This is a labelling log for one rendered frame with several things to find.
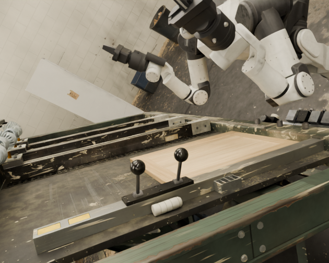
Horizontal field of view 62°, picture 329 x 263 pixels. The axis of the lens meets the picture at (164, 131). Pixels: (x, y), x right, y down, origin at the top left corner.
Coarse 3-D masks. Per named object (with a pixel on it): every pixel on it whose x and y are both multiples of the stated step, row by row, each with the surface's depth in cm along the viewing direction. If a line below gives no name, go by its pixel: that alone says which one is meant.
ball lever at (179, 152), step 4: (180, 148) 71; (184, 148) 71; (176, 152) 70; (180, 152) 70; (184, 152) 70; (176, 156) 70; (180, 156) 70; (184, 156) 70; (188, 156) 71; (180, 160) 70; (184, 160) 70; (180, 164) 73; (180, 168) 74; (180, 172) 75; (172, 180) 78; (176, 180) 77; (180, 180) 77
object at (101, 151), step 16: (176, 128) 153; (192, 128) 157; (208, 128) 161; (96, 144) 141; (112, 144) 139; (128, 144) 143; (144, 144) 146; (16, 160) 123; (32, 160) 128; (48, 160) 128; (64, 160) 130; (80, 160) 134; (96, 160) 137; (16, 176) 123; (32, 176) 126
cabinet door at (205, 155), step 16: (192, 144) 130; (208, 144) 127; (224, 144) 122; (240, 144) 118; (256, 144) 114; (272, 144) 110; (288, 144) 106; (144, 160) 116; (160, 160) 114; (176, 160) 110; (192, 160) 106; (208, 160) 103; (224, 160) 100; (240, 160) 96; (160, 176) 94; (176, 176) 91; (192, 176) 89
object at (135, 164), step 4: (136, 160) 66; (140, 160) 66; (132, 164) 66; (136, 164) 65; (140, 164) 65; (144, 164) 66; (132, 168) 65; (136, 168) 65; (140, 168) 65; (144, 168) 66; (132, 172) 66; (136, 172) 65; (140, 172) 65; (136, 176) 68; (136, 180) 69; (136, 184) 70; (136, 188) 71; (136, 192) 72; (140, 192) 73; (136, 196) 72
